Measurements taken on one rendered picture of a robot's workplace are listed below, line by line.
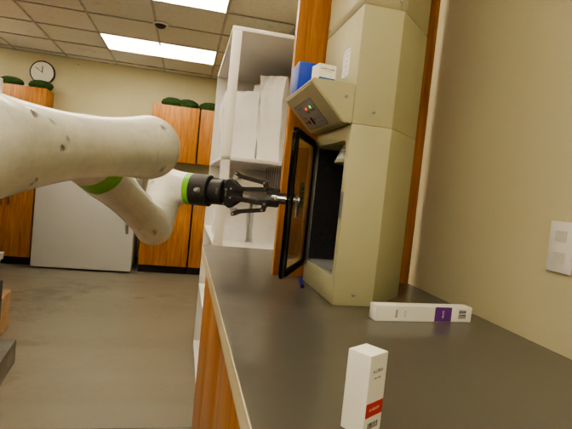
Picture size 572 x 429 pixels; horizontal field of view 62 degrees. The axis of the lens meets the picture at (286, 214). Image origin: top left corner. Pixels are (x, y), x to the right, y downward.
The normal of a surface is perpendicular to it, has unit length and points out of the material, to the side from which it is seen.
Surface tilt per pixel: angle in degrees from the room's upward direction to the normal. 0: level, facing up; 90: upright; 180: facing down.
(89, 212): 90
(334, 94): 90
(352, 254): 90
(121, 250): 90
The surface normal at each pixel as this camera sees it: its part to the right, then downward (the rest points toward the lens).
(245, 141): -0.21, 0.08
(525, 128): -0.97, -0.09
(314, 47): 0.21, 0.07
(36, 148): 1.00, 0.07
